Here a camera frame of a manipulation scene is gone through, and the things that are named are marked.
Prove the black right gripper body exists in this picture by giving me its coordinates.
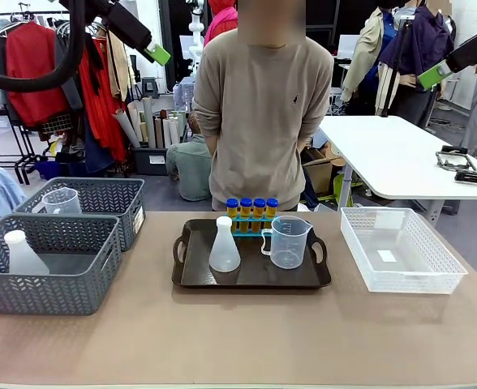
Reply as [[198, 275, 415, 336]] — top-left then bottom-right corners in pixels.
[[445, 24, 477, 75]]

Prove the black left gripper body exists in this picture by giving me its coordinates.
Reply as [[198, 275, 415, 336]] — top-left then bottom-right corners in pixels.
[[106, 2, 155, 53]]

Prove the white plastic conical flask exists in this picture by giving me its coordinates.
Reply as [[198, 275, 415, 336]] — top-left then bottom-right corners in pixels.
[[3, 229, 51, 276], [208, 216, 242, 273]]

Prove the clear plastic measuring beaker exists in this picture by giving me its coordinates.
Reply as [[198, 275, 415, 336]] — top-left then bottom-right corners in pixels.
[[260, 215, 314, 270], [41, 187, 83, 215]]

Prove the mannequin in purple shirt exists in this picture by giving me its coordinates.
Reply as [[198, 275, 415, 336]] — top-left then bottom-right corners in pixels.
[[378, 0, 455, 126]]

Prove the black tripod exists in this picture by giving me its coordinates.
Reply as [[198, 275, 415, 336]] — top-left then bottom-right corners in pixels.
[[380, 15, 416, 118]]

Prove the grey paper roll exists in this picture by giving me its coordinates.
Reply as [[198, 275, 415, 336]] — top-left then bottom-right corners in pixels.
[[142, 96, 157, 150]]

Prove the mannequin in beige coat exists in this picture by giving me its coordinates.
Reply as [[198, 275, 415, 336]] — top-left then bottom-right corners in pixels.
[[342, 0, 402, 117]]

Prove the pink hanging garment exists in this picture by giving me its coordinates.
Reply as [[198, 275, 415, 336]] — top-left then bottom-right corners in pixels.
[[204, 0, 239, 48]]

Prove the white paper roll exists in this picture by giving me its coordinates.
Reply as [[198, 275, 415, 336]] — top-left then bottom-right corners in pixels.
[[114, 108, 141, 149]]

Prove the white office table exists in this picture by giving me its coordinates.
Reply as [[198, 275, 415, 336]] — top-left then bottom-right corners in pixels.
[[318, 115, 477, 232]]

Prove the orange red hanging dress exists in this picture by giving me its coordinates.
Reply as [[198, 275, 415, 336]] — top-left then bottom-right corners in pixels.
[[78, 38, 128, 163]]

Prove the red hanging garment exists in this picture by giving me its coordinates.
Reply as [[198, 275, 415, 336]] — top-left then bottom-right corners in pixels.
[[5, 22, 71, 127]]

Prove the dark grey storage crate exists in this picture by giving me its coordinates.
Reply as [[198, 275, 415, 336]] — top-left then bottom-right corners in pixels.
[[131, 146, 170, 176]]

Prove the black rectangular device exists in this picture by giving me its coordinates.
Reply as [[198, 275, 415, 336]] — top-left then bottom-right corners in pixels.
[[453, 170, 477, 186]]

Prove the seated person in grey jacket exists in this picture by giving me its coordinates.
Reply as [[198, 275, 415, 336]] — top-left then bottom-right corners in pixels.
[[165, 111, 213, 203]]

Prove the person in beige sweater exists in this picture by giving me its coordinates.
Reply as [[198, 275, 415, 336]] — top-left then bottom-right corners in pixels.
[[192, 0, 335, 212]]

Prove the brown cardboard box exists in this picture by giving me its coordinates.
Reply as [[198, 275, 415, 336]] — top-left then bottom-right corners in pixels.
[[303, 147, 347, 195]]

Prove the green plastic stool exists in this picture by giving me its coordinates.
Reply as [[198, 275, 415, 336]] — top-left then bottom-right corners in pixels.
[[333, 169, 363, 208]]

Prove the grey woven plastic basket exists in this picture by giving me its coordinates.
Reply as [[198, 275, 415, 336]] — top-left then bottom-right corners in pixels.
[[0, 213, 122, 316], [14, 177, 147, 252]]

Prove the blue test tube rack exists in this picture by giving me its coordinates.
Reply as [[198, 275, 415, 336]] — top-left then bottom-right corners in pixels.
[[226, 216, 281, 237]]

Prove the white perforated plastic basket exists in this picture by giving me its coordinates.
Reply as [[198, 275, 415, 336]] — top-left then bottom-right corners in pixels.
[[339, 207, 469, 295]]

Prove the dark brown serving tray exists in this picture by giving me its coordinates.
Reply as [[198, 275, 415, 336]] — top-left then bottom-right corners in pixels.
[[171, 219, 333, 289]]

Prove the black metal clamp frame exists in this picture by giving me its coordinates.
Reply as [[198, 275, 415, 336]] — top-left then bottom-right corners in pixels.
[[436, 145, 477, 173]]

